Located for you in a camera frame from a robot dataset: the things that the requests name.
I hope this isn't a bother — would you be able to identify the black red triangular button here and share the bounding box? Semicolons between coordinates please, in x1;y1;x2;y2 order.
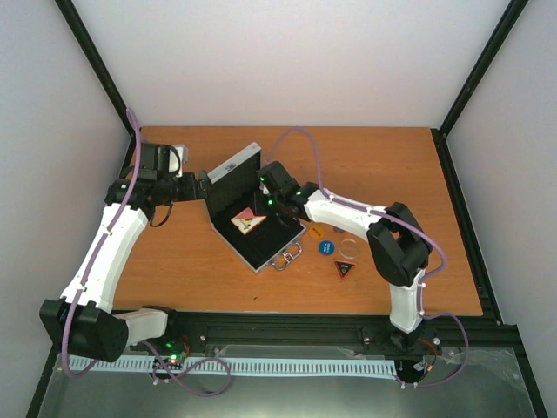
333;260;356;280

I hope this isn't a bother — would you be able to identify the blue round blind button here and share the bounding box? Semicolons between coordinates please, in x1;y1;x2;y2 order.
318;240;336;256

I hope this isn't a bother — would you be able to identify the black frame post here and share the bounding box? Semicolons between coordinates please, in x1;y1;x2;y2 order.
439;0;529;139
55;0;133;135

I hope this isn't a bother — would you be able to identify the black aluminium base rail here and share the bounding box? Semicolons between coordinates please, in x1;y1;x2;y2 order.
106;309;521;361

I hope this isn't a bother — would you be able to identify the playing card deck box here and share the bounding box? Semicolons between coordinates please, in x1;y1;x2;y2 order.
231;207;266;235

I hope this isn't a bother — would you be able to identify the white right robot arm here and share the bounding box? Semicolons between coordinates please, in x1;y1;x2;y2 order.
258;161;433;336

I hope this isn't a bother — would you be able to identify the metal front plate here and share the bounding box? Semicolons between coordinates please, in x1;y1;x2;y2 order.
30;347;546;417

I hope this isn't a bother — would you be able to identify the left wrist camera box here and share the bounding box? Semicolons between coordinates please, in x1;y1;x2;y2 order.
138;143;189;181

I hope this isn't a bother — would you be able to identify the green lit circuit board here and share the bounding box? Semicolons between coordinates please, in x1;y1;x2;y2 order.
161;336;191;371

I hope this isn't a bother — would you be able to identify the orange round dealer button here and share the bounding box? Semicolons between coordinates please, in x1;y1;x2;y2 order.
307;225;325;240

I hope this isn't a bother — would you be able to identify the right black side rail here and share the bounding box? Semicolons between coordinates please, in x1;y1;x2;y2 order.
431;129;502;325

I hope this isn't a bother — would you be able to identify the left black frame post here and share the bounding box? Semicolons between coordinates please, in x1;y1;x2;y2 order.
55;0;133;135

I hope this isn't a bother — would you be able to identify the aluminium poker case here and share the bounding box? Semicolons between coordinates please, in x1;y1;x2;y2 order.
205;143;305;273

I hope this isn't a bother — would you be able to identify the right black frame post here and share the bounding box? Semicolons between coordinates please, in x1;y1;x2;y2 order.
439;0;529;139

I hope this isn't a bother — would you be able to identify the white slotted cable duct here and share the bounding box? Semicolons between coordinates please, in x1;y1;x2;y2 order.
69;355;397;380

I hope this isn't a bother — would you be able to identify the clear round plastic disc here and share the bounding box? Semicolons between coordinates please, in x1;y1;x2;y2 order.
339;239;359;260

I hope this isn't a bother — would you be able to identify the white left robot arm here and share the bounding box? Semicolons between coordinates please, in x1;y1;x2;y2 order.
39;171;211;362

